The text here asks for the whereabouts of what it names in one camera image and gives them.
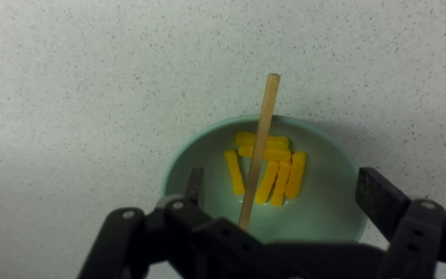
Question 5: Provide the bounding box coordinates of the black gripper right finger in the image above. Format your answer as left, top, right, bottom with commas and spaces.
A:
354, 165, 446, 279

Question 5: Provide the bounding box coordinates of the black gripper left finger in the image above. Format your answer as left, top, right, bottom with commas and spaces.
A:
77, 167, 250, 279

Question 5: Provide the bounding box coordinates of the wooden spoon with yellow head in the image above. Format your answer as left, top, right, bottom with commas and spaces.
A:
236, 71, 281, 230

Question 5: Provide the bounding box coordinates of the light blue bowl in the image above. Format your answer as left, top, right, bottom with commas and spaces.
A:
161, 113, 370, 244

